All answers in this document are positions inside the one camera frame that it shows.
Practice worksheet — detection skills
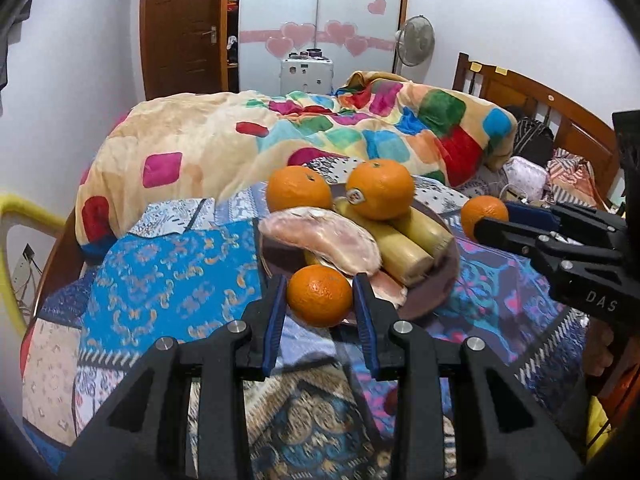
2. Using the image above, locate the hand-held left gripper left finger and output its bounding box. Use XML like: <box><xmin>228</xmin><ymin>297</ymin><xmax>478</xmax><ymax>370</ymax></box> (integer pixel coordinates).
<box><xmin>60</xmin><ymin>274</ymin><xmax>288</xmax><ymax>480</ymax></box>

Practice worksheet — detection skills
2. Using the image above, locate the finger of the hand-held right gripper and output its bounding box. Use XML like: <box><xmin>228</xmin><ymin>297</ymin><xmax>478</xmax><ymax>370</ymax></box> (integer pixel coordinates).
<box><xmin>504</xmin><ymin>201</ymin><xmax>627</xmax><ymax>256</ymax></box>
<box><xmin>472</xmin><ymin>216</ymin><xmax>597</xmax><ymax>286</ymax></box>

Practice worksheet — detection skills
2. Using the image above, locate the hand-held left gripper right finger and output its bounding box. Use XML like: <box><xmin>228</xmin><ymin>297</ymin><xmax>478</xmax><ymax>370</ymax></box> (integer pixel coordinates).
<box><xmin>351</xmin><ymin>272</ymin><xmax>583</xmax><ymax>480</ymax></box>

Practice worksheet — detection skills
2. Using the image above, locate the small pomelo segment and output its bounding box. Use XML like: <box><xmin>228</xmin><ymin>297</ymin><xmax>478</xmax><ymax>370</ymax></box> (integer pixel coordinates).
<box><xmin>370</xmin><ymin>270</ymin><xmax>408</xmax><ymax>311</ymax></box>

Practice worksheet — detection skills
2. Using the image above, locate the small orange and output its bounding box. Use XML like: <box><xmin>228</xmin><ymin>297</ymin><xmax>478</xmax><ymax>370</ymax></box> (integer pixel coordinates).
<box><xmin>286</xmin><ymin>264</ymin><xmax>354</xmax><ymax>328</ymax></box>
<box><xmin>460</xmin><ymin>195</ymin><xmax>510</xmax><ymax>243</ymax></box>
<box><xmin>265</xmin><ymin>165</ymin><xmax>333</xmax><ymax>213</ymax></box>

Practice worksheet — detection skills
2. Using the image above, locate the long sugarcane piece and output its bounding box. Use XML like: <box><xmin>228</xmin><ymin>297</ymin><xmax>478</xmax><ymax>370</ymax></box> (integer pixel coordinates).
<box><xmin>334</xmin><ymin>199</ymin><xmax>436</xmax><ymax>287</ymax></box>

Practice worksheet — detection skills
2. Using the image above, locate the purple round plate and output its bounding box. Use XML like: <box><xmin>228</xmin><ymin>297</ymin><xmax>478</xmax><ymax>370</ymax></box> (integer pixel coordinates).
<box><xmin>257</xmin><ymin>182</ymin><xmax>461</xmax><ymax>326</ymax></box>

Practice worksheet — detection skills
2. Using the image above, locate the short sugarcane piece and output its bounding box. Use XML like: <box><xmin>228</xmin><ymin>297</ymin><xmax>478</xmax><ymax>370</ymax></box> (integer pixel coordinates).
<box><xmin>395</xmin><ymin>207</ymin><xmax>455</xmax><ymax>257</ymax></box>

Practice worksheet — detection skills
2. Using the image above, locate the long pomelo segment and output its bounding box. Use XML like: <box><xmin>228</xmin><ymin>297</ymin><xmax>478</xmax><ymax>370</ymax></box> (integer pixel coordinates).
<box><xmin>257</xmin><ymin>206</ymin><xmax>383</xmax><ymax>277</ymax></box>

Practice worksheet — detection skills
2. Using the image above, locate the large orange with sticker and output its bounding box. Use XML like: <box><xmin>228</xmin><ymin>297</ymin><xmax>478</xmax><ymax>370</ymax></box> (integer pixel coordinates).
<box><xmin>346</xmin><ymin>158</ymin><xmax>416</xmax><ymax>222</ymax></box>

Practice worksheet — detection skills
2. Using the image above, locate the person's right hand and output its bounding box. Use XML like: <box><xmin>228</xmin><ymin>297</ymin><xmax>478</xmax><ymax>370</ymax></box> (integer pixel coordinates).
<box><xmin>582</xmin><ymin>320</ymin><xmax>616</xmax><ymax>378</ymax></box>

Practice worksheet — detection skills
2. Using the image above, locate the striped pink cloth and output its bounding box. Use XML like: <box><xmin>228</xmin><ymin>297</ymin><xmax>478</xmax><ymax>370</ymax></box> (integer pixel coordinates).
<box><xmin>545</xmin><ymin>149</ymin><xmax>606</xmax><ymax>208</ymax></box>

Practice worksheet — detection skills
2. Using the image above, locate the black striped bag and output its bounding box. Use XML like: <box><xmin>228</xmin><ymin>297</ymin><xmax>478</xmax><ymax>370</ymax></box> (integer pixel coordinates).
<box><xmin>505</xmin><ymin>106</ymin><xmax>555</xmax><ymax>163</ymax></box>

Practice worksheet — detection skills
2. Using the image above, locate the wooden bed headboard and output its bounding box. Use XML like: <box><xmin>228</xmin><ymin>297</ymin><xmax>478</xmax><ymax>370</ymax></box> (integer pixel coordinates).
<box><xmin>452</xmin><ymin>52</ymin><xmax>623</xmax><ymax>201</ymax></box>

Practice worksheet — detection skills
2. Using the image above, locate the patterned patchwork bedsheet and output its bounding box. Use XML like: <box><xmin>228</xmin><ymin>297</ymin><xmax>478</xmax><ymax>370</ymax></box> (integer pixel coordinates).
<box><xmin>20</xmin><ymin>155</ymin><xmax>601</xmax><ymax>480</ymax></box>

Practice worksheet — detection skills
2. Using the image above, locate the colourful checked blanket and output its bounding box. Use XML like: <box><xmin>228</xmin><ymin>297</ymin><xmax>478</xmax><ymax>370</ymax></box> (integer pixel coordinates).
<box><xmin>75</xmin><ymin>71</ymin><xmax>518</xmax><ymax>261</ymax></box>

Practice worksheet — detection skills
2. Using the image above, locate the standing electric fan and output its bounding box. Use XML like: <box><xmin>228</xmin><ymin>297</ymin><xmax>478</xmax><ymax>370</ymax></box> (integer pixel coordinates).
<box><xmin>392</xmin><ymin>15</ymin><xmax>436</xmax><ymax>75</ymax></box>

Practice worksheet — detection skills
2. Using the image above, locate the white hard case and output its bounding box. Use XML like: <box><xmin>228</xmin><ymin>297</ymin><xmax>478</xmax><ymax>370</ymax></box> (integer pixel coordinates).
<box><xmin>279</xmin><ymin>49</ymin><xmax>335</xmax><ymax>95</ymax></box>

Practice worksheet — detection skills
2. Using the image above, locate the yellow foam tube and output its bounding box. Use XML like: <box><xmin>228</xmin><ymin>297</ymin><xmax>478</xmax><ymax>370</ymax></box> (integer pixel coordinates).
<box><xmin>0</xmin><ymin>192</ymin><xmax>66</xmax><ymax>341</ymax></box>

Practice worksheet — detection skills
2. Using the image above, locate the wooden wardrobe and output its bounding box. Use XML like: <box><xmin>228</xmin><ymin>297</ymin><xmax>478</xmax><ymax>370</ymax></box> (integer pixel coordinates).
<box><xmin>220</xmin><ymin>0</ymin><xmax>412</xmax><ymax>93</ymax></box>

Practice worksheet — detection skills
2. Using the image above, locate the brown wooden door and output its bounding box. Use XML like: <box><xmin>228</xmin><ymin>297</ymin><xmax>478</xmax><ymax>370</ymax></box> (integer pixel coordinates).
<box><xmin>139</xmin><ymin>0</ymin><xmax>223</xmax><ymax>102</ymax></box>

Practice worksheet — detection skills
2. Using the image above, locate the white wall socket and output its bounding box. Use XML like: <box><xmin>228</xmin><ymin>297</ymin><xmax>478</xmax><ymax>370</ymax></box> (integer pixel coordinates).
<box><xmin>12</xmin><ymin>242</ymin><xmax>36</xmax><ymax>286</ymax></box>

